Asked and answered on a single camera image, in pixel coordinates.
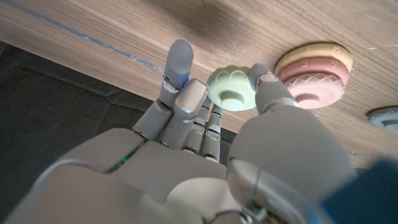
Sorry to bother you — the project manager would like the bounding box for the blue right wrist connector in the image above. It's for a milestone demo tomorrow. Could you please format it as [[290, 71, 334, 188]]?
[[322, 158, 398, 224]]

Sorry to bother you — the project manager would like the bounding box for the sage green disc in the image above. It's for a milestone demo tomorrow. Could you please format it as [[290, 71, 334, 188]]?
[[206, 64, 257, 112]]

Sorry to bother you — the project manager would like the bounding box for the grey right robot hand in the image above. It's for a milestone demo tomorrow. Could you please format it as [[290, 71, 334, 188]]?
[[4, 39, 357, 224]]

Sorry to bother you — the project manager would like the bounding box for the large orange disc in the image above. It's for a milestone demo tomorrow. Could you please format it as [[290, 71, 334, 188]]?
[[274, 42, 354, 75]]

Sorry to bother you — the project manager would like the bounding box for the black backdrop curtain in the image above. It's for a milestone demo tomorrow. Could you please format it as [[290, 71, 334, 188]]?
[[0, 42, 239, 218]]

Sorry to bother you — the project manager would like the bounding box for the small dark grey disc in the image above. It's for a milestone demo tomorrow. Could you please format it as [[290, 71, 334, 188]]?
[[366, 106, 398, 131]]

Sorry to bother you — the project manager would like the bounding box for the dusty pink disc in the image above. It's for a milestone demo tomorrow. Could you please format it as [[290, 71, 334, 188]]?
[[283, 73, 346, 110]]

